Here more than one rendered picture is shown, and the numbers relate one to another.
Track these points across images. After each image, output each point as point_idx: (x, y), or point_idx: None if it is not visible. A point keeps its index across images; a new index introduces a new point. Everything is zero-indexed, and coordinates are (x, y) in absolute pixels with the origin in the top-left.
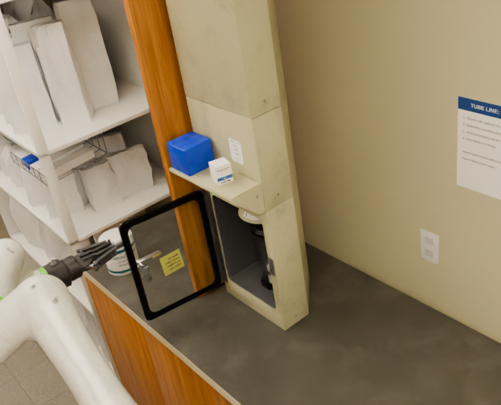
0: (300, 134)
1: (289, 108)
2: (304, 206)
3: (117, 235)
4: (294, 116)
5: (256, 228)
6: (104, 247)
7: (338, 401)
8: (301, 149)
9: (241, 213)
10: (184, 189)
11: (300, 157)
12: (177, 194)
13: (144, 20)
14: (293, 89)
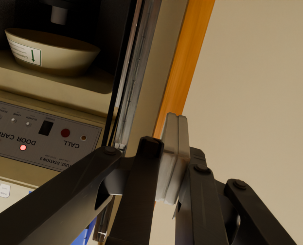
0: (145, 77)
1: (151, 109)
2: None
3: None
4: (146, 98)
5: (57, 6)
6: (180, 219)
7: None
8: (151, 58)
9: (47, 54)
10: (155, 125)
11: (158, 47)
12: (154, 129)
13: None
14: (136, 128)
